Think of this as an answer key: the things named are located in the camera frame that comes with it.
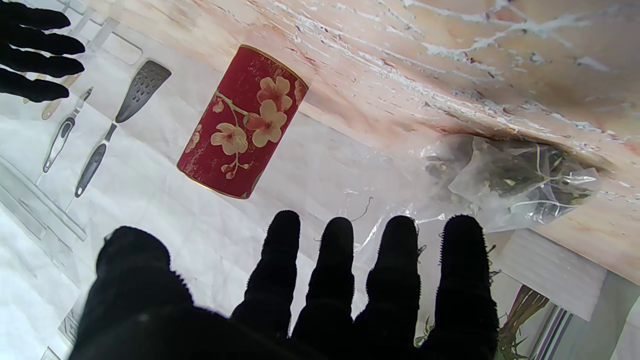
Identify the green leafy potted plant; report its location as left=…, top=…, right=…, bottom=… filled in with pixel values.
left=414, top=284, right=551, bottom=360

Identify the black slotted spatula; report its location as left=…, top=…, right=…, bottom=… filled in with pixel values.
left=74, top=60, right=172, bottom=199

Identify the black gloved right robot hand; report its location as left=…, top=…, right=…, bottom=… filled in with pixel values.
left=0, top=0, right=86, bottom=104

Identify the white rectangular planter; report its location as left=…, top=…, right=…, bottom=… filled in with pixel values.
left=497, top=228, right=609, bottom=322

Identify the white printed backdrop cloth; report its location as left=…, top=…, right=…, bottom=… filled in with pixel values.
left=0, top=0, right=640, bottom=360

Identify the black handled peeler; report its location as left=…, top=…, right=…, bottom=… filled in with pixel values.
left=42, top=86, right=95, bottom=174

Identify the red floral tea tin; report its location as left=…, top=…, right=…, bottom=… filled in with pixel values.
left=176, top=44, right=310, bottom=200

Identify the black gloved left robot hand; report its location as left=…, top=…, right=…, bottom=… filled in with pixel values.
left=67, top=210, right=501, bottom=360

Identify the clear plastic bag of tea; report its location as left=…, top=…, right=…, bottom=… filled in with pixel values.
left=345, top=133, right=604, bottom=251

